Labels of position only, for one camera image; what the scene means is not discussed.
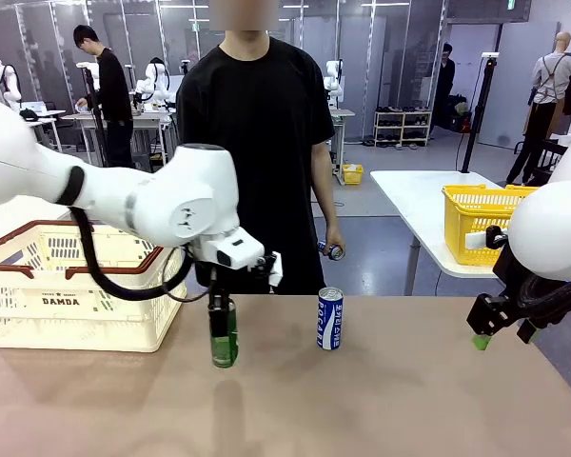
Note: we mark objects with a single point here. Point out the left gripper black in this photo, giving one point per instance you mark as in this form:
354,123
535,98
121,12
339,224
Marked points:
221,283

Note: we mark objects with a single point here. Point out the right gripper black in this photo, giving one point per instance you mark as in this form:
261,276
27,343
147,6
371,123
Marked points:
506,281

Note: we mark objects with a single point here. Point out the green drink can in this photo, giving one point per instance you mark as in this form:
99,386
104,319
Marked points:
226,354

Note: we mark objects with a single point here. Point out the blue white Pocari can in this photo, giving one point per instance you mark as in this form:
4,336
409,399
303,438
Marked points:
330,319
335,255

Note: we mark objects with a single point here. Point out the person's left forearm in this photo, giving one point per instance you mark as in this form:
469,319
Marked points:
324,209

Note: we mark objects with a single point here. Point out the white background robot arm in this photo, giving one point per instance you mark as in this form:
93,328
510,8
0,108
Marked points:
333,81
152,81
9,83

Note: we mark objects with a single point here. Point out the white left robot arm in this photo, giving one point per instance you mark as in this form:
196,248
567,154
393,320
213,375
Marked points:
195,190

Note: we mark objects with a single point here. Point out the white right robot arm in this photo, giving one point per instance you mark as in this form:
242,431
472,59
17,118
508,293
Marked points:
552,238

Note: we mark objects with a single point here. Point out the cream shopping basket brown rim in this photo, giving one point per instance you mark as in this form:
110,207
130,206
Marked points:
124,328

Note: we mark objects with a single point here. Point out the yellow plastic shopping basket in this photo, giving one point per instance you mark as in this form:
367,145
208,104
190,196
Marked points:
476,224

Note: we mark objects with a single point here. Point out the person's left hand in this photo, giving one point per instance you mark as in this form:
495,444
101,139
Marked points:
334,240

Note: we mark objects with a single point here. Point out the black wooden chair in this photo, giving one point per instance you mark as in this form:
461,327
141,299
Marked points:
552,152

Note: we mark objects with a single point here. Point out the small yellow crate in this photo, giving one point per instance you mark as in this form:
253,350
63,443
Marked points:
352,175

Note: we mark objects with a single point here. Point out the person in black t-shirt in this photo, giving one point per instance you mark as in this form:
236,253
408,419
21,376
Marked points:
257,119

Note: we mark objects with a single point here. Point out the black tripod pole white top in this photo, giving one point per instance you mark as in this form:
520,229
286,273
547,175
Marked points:
478,119
95,102

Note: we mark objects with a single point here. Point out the black bags pile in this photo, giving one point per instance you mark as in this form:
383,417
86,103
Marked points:
459,116

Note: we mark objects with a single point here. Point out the white background workbench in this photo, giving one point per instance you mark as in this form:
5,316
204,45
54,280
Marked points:
43,114
147,116
342,113

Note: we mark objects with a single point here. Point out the white shoe rack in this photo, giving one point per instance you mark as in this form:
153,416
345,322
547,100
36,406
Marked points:
402,125

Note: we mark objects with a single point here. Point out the mannequin with grey apron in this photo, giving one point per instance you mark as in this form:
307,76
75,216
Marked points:
547,81

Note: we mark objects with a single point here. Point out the background person dark hair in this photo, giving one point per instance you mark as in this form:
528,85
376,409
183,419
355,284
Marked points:
445,81

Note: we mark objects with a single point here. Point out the thin black stand pole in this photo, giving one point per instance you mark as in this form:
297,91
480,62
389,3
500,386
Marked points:
185,69

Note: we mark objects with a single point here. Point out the background person in black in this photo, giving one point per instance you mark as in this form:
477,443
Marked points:
112,90

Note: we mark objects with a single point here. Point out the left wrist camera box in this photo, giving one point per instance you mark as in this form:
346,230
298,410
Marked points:
272,269

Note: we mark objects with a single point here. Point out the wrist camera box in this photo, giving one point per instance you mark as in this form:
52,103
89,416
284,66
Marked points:
272,269
480,238

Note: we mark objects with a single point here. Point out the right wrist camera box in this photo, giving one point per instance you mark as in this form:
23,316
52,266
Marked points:
480,238

